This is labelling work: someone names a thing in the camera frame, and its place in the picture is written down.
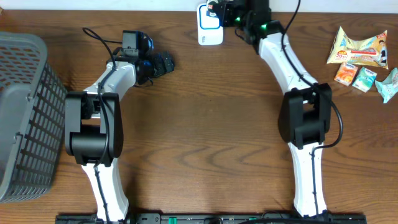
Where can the grey plastic mesh basket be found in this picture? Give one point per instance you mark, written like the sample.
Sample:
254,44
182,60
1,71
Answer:
32,118

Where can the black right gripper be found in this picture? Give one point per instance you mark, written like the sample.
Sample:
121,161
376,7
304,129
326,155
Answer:
222,7

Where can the teal tissue pack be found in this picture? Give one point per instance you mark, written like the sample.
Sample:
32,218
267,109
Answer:
365,79

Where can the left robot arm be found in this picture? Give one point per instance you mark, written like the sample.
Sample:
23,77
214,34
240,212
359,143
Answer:
93,122

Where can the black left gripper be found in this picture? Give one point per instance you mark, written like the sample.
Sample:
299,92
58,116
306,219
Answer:
161,69

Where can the cream snack bag blue trim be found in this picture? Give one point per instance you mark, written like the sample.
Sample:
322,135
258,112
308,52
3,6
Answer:
368,52

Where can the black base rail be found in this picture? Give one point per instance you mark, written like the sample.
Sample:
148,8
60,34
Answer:
267,218

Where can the white barcode scanner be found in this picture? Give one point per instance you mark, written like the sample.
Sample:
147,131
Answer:
210,32

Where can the dark green square packet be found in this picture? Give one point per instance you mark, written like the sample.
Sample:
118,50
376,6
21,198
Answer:
213,7

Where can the light teal crinkled packet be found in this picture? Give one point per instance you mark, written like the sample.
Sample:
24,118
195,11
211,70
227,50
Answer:
388,88

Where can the orange white tissue pack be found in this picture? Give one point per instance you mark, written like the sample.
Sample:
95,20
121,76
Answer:
346,73

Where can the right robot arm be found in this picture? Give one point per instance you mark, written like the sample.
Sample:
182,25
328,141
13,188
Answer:
304,117

